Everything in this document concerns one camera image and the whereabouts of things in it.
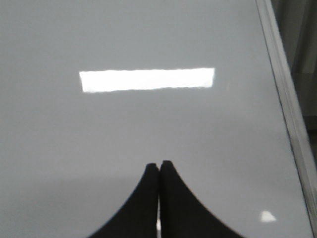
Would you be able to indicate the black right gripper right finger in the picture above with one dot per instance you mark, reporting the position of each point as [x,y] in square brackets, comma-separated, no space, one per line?
[182,215]

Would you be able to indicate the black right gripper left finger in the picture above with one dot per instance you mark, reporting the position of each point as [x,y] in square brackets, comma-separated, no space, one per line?
[137,218]

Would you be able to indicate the white whiteboard with aluminium frame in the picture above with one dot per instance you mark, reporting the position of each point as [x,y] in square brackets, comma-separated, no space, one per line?
[91,91]

